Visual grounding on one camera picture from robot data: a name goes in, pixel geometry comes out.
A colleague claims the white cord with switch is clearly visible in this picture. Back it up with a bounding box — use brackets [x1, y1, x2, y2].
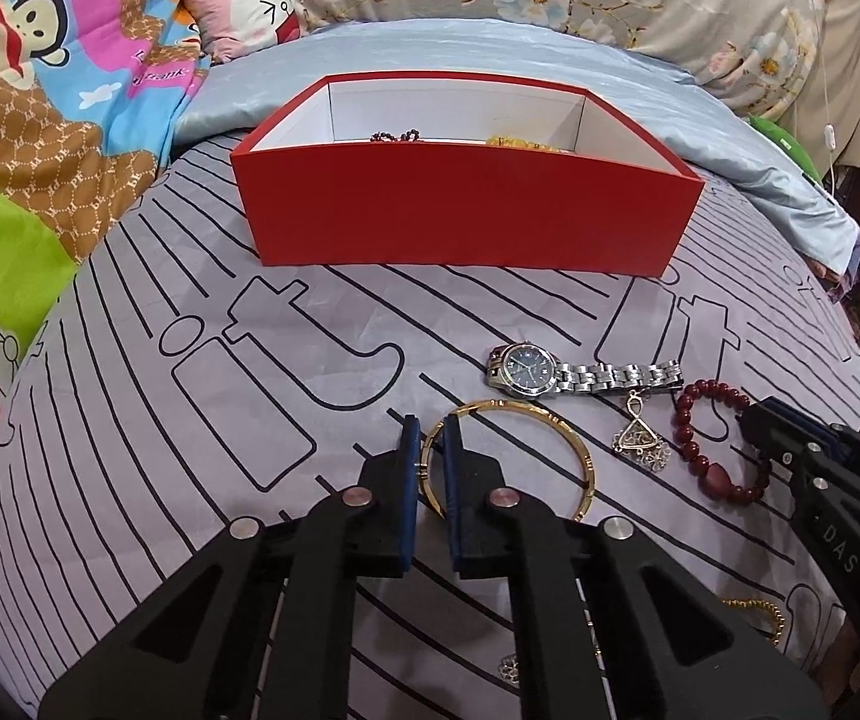
[819, 0, 840, 189]

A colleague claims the red jewelry box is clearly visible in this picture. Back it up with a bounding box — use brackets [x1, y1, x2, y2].
[230, 70, 703, 277]

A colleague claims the green plush object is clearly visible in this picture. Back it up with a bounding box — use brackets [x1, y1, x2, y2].
[747, 115, 822, 182]

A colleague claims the thin gold chain bracelet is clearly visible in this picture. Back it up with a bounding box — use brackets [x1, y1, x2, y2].
[721, 596, 790, 647]

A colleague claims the red bead bracelet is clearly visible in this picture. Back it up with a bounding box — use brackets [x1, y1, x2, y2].
[672, 377, 775, 508]

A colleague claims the gold bangle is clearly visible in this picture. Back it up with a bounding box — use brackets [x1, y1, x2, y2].
[417, 398, 596, 522]

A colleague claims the colourful monkey cartoon blanket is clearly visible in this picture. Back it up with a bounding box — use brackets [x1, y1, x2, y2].
[0, 0, 207, 435]

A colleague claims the light blue quilt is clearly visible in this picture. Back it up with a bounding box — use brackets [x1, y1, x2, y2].
[173, 18, 860, 273]

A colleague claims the pink bunny pillow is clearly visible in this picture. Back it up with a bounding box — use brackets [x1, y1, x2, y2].
[183, 0, 305, 64]

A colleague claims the silver wristwatch blue dial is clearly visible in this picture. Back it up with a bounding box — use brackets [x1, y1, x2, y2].
[485, 341, 684, 398]

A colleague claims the yellow chunky bead bracelet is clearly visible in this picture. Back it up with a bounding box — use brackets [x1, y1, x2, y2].
[483, 133, 564, 155]

